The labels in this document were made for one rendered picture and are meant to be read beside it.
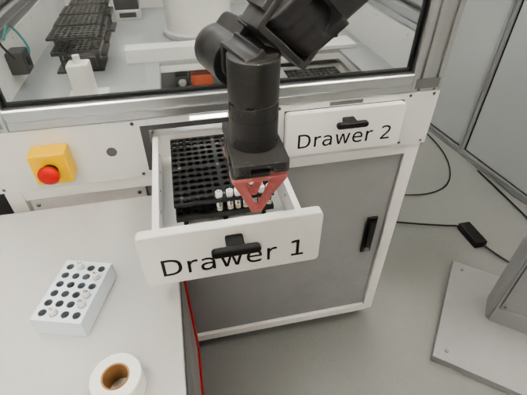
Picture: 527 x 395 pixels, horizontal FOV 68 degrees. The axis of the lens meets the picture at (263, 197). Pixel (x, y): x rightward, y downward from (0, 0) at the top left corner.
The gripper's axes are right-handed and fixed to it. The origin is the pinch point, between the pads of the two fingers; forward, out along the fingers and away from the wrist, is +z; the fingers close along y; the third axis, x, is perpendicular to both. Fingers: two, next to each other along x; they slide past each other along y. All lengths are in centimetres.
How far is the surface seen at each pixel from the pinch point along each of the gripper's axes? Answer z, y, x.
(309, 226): 9.6, 2.5, -9.5
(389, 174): 30, 37, -45
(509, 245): 100, 57, -133
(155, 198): 10.8, 15.7, 14.7
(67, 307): 21.1, 3.2, 30.5
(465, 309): 96, 28, -89
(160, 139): 12.1, 37.7, 13.8
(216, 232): 8.0, 2.5, 5.4
